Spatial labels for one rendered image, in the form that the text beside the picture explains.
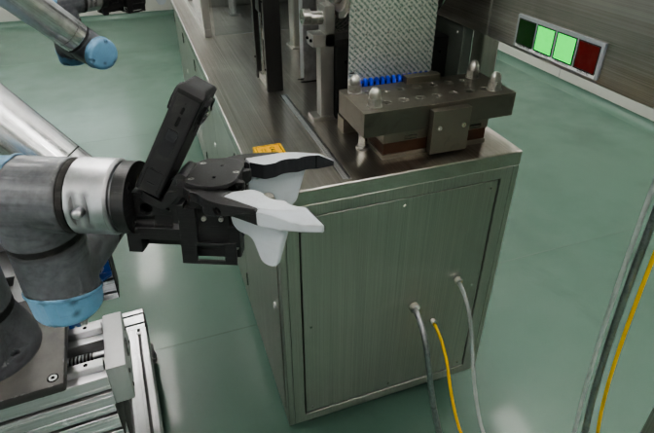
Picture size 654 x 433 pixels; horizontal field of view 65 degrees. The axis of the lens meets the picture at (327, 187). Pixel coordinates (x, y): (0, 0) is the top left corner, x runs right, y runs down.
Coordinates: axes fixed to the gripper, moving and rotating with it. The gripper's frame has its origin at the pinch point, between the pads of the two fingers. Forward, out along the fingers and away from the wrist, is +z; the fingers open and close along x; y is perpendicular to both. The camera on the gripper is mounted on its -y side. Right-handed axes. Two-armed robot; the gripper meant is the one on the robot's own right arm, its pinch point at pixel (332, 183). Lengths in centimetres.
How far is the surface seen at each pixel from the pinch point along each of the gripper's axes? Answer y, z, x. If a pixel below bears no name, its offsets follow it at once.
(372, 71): 6, 6, -88
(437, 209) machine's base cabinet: 37, 23, -72
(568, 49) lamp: -4, 44, -63
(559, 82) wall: 69, 166, -384
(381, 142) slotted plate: 20, 8, -73
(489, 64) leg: 10, 43, -119
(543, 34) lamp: -6, 41, -69
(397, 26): -4, 12, -89
